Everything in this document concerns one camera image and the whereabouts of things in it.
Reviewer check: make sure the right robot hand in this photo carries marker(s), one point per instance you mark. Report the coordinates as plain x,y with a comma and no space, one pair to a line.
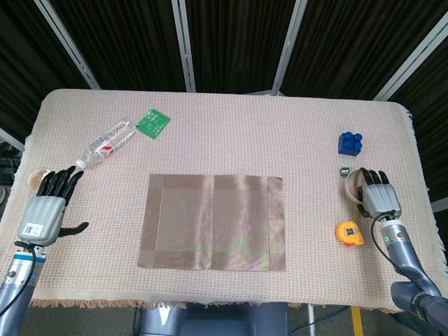
379,199

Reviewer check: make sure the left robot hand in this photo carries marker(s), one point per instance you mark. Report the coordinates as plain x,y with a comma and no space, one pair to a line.
43,218

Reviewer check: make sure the light brown bowl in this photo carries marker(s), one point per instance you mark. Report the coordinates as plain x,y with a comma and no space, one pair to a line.
353,185

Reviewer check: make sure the brown woven placemat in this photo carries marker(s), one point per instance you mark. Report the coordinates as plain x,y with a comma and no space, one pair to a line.
213,224

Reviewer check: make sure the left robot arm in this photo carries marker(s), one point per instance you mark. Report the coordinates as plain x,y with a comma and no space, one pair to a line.
15,280

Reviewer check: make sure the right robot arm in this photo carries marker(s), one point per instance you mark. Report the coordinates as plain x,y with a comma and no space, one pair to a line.
402,248

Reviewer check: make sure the brown tape roll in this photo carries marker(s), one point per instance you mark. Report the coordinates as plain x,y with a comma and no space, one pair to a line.
35,180

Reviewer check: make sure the small dark binder clip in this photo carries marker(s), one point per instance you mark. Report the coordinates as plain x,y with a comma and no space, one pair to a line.
344,171

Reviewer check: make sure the yellow tape measure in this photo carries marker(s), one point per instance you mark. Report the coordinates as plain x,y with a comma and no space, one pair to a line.
349,234

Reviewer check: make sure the blue toy building block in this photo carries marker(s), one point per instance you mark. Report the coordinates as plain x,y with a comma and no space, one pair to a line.
350,144

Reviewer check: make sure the clear plastic water bottle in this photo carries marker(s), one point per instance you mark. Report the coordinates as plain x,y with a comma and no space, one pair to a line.
101,147

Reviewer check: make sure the white table leg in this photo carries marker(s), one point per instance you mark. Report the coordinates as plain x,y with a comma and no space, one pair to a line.
310,316

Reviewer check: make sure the green sachet packet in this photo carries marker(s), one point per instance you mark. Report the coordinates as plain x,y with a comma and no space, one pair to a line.
153,122

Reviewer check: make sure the pink woven tablecloth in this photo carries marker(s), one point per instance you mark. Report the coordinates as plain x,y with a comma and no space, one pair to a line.
217,122

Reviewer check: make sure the grey robot torso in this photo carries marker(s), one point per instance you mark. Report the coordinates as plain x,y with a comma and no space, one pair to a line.
217,322

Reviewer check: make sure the black pleated curtain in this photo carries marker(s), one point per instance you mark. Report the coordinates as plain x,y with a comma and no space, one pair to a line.
238,35

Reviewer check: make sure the grey aluminium partition post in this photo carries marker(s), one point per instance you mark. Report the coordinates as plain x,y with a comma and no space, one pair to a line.
185,45
70,45
413,63
288,45
10,139
440,206

